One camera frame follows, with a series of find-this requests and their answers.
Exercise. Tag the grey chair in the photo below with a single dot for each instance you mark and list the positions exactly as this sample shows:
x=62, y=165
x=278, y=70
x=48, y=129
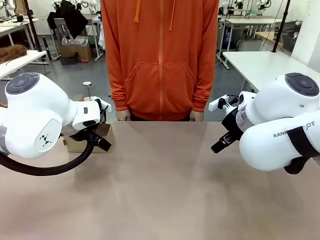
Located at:
x=248, y=45

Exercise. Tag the black hanging cloth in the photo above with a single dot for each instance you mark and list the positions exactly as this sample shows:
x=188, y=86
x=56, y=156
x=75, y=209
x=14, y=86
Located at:
x=68, y=17

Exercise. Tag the black floor post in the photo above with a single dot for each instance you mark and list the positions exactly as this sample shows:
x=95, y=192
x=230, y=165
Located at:
x=47, y=48

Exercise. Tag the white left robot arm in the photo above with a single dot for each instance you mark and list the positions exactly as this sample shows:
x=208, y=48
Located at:
x=37, y=112

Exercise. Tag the brown furry item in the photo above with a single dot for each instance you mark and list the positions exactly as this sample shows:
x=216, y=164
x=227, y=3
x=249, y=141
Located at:
x=12, y=53

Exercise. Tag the person right hand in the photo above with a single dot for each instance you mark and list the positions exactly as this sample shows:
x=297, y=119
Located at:
x=123, y=115

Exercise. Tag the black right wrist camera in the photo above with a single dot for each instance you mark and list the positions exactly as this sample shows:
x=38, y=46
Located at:
x=226, y=105

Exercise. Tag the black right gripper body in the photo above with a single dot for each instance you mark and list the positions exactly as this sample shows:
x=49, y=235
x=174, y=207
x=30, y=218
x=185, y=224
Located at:
x=231, y=123

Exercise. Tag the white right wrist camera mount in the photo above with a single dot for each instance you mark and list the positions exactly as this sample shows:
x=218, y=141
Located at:
x=214, y=104

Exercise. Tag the black slanted stand pole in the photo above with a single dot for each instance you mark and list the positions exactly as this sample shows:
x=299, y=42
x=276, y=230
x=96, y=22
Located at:
x=281, y=27

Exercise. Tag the white table with fur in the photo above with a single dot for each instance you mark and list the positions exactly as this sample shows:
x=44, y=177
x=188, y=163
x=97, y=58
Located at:
x=22, y=61

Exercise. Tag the black tripod pole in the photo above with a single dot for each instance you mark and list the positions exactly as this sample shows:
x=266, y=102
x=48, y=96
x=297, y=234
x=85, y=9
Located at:
x=33, y=27

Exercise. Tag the person left hand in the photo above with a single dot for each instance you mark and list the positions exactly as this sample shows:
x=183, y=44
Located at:
x=197, y=116

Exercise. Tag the small metal round-top stand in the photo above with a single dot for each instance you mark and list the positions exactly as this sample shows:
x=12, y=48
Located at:
x=87, y=87

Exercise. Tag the person black trousers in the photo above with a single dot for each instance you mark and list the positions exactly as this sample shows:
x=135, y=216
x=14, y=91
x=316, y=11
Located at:
x=160, y=118

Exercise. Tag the person in orange hoodie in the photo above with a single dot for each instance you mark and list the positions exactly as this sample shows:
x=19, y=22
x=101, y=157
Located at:
x=160, y=62

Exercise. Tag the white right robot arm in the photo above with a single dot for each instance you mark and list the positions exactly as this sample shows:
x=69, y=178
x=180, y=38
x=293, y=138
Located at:
x=275, y=105

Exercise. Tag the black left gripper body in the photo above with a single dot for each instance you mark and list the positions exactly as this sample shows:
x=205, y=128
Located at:
x=86, y=132

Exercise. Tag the large white table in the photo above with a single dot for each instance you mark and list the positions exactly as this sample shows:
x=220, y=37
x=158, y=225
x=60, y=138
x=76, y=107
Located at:
x=260, y=65

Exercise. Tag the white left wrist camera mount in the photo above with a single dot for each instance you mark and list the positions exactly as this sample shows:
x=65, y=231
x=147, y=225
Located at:
x=106, y=104

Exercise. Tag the white background work table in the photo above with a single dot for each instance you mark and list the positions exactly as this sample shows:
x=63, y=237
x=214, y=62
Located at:
x=250, y=21

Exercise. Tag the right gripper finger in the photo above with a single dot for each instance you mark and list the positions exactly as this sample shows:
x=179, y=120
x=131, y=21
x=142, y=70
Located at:
x=228, y=140
x=218, y=147

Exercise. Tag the brown cardboard box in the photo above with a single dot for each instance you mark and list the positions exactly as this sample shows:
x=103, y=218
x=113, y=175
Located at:
x=75, y=146
x=75, y=52

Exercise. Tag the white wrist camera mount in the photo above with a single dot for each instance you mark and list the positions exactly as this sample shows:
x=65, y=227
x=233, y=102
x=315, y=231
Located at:
x=214, y=104
x=106, y=104

